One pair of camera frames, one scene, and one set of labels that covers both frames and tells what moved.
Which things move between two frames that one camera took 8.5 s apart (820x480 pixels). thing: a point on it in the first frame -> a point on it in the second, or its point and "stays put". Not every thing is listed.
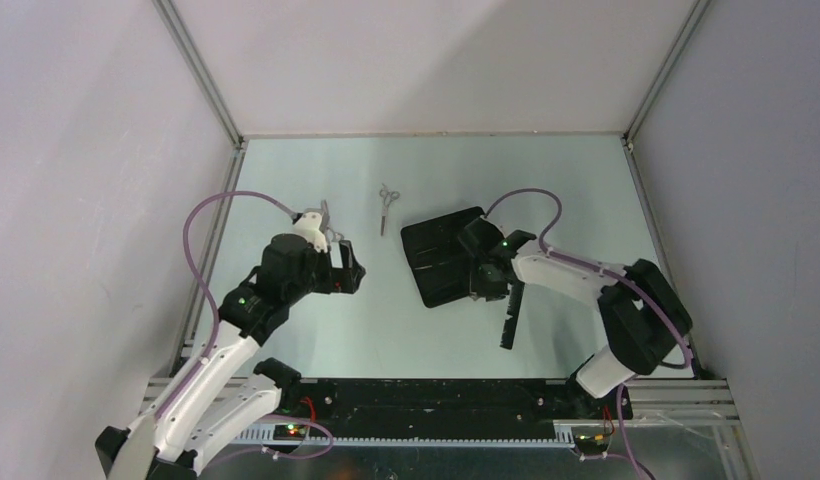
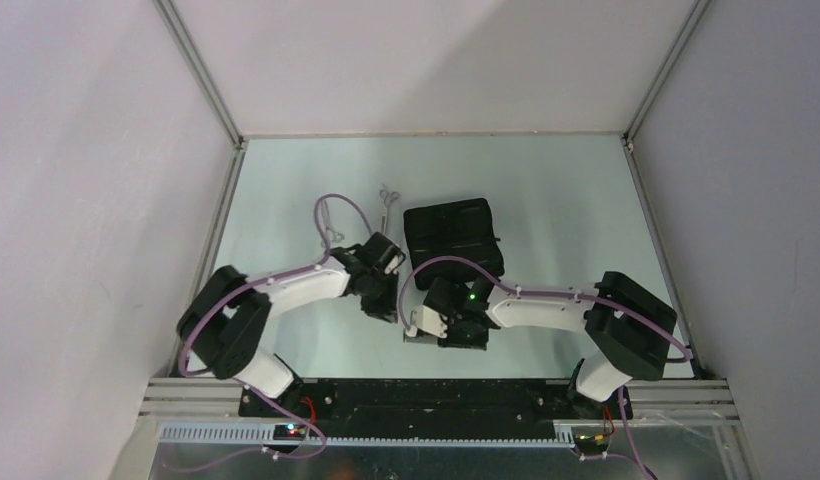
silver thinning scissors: [325, 224] stays put
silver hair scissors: [387, 197] stays put
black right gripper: [479, 288] -> [479, 342]
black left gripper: [344, 279] -> [386, 308]
